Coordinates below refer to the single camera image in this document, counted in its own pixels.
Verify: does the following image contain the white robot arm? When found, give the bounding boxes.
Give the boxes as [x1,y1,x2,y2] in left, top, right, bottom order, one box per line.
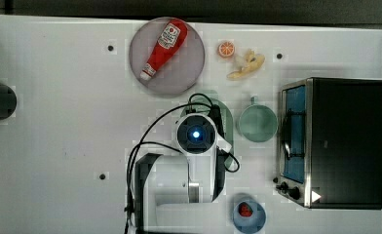
[134,110,232,234]

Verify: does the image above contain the grey round plate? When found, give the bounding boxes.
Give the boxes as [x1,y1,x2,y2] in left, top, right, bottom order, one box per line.
[129,18,205,95]

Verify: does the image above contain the orange slice toy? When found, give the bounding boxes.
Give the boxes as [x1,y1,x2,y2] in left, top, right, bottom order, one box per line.
[217,41,235,59]

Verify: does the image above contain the black toaster oven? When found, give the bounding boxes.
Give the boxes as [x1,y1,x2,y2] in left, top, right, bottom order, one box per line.
[274,77,382,210]

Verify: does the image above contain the red strawberry toy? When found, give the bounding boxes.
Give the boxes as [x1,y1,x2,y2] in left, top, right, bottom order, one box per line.
[239,203,253,217]

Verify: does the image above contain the peeled banana toy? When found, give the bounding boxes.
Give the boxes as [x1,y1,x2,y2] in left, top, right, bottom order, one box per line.
[227,49,265,80]

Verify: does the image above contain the green cup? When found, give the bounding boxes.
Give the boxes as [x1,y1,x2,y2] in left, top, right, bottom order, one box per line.
[237,96,278,142]

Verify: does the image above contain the blue cup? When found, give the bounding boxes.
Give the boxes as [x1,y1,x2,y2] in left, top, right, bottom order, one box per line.
[232,196,267,234]

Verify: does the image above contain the red ketchup bottle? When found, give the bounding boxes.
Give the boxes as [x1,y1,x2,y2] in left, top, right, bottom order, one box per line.
[140,19,188,81]

